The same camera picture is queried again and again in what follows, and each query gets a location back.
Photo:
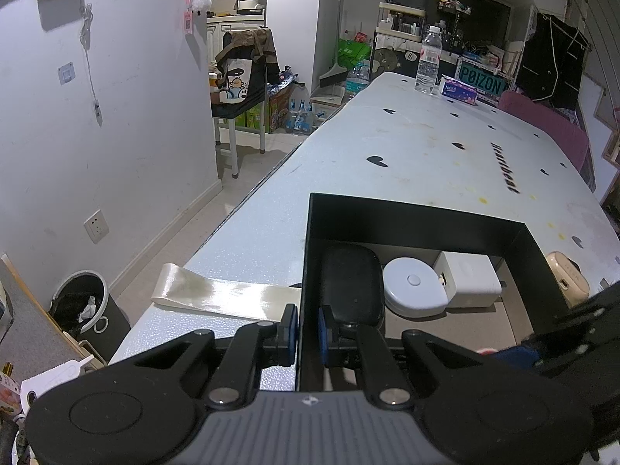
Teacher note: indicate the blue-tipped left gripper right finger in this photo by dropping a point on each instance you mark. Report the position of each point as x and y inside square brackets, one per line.
[363, 349]

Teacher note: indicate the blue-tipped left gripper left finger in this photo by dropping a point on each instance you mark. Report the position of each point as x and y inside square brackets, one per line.
[241, 359]

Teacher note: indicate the white round tape measure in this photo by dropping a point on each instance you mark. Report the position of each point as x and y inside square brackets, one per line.
[413, 289]

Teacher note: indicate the white power adapter block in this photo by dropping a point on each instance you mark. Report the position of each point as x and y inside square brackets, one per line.
[469, 280]

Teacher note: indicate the black storage box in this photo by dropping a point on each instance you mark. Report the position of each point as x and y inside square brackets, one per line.
[334, 219]

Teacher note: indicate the black oval case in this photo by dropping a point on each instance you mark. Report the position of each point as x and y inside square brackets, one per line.
[351, 285]

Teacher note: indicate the clear tape strip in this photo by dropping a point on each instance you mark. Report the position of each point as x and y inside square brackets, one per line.
[185, 290]

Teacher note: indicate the black trash bin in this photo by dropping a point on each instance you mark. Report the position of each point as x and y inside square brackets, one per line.
[83, 307]

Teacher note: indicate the clear water bottle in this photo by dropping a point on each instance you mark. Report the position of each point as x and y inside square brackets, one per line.
[429, 61]

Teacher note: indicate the blue tissue pack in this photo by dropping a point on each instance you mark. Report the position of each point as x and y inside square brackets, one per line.
[456, 90]

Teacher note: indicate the chair with cartoon bag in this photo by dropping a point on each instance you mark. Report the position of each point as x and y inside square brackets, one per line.
[245, 67]

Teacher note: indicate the green shopping bag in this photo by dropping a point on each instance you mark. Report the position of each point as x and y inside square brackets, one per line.
[351, 52]

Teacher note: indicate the teal poizon box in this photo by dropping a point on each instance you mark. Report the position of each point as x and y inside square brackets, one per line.
[490, 83]

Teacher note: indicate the pink padded chair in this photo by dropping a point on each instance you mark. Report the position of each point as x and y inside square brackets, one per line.
[570, 138]

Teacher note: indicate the white storage shelf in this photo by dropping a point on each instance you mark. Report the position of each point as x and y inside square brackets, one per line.
[397, 39]

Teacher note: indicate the black hanging garment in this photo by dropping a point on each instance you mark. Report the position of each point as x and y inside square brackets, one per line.
[552, 64]

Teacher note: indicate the white wall socket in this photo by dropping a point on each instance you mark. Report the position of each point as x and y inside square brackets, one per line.
[96, 227]

